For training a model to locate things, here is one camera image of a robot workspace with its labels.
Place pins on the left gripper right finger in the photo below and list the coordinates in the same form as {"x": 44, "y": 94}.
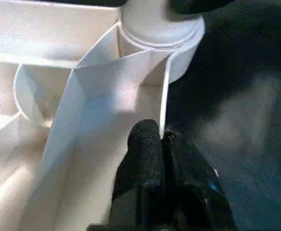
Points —
{"x": 193, "y": 187}

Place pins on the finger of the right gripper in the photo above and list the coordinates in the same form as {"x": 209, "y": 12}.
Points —
{"x": 198, "y": 5}

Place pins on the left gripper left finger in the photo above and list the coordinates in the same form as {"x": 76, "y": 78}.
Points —
{"x": 140, "y": 183}

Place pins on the white plastic table leg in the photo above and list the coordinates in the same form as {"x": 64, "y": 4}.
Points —
{"x": 155, "y": 24}

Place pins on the white compartment tray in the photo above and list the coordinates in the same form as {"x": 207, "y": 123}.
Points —
{"x": 83, "y": 96}

